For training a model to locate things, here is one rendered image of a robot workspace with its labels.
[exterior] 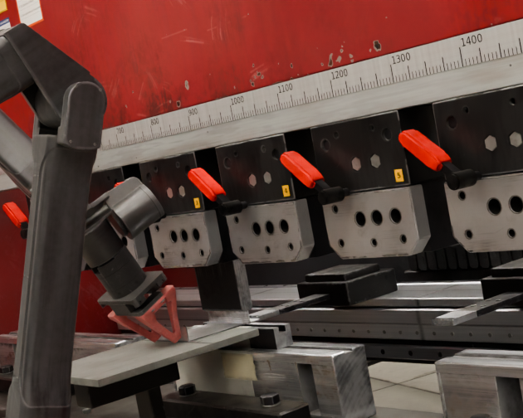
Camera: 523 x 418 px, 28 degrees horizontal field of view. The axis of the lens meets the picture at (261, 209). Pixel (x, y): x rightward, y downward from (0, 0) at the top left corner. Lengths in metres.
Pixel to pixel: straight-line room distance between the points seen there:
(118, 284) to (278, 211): 0.25
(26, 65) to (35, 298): 0.24
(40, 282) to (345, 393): 0.46
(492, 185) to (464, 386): 0.25
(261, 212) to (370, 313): 0.36
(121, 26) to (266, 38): 0.33
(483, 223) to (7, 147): 0.67
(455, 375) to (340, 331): 0.54
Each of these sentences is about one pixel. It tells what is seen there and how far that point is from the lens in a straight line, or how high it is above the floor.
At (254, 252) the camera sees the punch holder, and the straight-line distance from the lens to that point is 1.40.
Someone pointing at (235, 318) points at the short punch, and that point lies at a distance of 1.54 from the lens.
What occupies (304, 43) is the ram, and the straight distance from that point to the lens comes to 1.27.
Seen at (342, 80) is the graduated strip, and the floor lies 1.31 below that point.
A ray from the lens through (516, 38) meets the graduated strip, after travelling 1.06.
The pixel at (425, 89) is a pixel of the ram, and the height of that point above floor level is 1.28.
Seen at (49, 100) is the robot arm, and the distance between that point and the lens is 1.09.
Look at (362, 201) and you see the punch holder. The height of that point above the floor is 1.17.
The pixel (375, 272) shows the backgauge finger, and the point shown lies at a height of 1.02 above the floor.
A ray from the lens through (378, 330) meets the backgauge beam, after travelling 1.67.
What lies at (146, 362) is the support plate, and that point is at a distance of 1.39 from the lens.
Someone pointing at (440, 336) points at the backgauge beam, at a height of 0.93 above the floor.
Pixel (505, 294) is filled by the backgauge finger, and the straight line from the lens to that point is 1.39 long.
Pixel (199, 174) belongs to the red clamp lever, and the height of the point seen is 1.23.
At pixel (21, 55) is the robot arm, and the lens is 1.08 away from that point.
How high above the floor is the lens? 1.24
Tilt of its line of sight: 3 degrees down
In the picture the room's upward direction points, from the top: 11 degrees counter-clockwise
